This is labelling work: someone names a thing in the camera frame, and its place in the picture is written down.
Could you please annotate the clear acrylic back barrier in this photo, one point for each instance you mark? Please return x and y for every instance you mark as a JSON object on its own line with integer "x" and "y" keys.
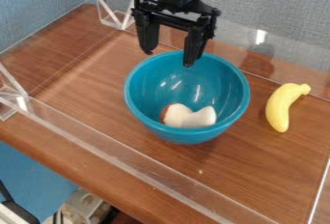
{"x": 273, "y": 59}

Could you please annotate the white brown-capped toy mushroom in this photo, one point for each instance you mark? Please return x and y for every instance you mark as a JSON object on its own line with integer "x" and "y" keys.
{"x": 178, "y": 115}

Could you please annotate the clear acrylic barrier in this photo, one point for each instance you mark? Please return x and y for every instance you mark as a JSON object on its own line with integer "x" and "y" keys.
{"x": 273, "y": 59}
{"x": 190, "y": 192}

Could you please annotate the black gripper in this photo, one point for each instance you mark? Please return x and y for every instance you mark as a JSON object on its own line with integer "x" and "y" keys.
{"x": 187, "y": 15}

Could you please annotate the clear acrylic left bracket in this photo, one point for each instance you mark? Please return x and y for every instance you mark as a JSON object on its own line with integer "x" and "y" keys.
{"x": 14, "y": 97}

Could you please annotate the yellow toy banana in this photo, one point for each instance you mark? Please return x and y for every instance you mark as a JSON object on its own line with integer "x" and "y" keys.
{"x": 280, "y": 102}

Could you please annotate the clear acrylic front barrier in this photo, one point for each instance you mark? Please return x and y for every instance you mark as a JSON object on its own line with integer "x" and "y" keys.
{"x": 190, "y": 192}

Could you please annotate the clear acrylic triangular bracket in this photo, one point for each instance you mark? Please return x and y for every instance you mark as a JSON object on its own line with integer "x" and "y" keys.
{"x": 111, "y": 18}

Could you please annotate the blue plastic bowl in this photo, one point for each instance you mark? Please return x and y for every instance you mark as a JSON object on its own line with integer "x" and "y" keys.
{"x": 213, "y": 83}

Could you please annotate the white grey object under table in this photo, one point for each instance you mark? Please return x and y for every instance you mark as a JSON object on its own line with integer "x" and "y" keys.
{"x": 83, "y": 208}

